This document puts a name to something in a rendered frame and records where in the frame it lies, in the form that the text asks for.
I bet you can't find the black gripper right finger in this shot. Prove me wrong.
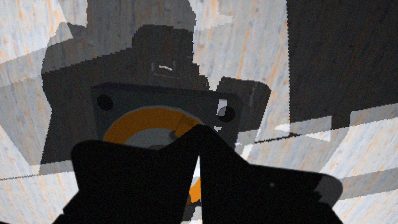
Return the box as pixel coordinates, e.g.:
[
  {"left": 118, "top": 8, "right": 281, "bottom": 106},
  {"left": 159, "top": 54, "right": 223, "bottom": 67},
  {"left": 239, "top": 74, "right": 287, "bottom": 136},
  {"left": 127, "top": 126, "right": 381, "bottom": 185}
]
[{"left": 199, "top": 125, "right": 343, "bottom": 224}]

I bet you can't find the orange and white round plate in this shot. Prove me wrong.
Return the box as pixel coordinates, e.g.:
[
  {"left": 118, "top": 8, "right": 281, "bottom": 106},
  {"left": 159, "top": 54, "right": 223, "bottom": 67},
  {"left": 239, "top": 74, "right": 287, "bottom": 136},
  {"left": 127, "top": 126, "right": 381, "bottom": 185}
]
[{"left": 103, "top": 105, "right": 206, "bottom": 206}]

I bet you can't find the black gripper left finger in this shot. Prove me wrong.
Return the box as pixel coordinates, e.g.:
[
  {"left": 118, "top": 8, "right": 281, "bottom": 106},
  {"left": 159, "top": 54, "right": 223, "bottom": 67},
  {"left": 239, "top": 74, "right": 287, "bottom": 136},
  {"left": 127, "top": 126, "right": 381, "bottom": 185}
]
[{"left": 71, "top": 124, "right": 203, "bottom": 224}]

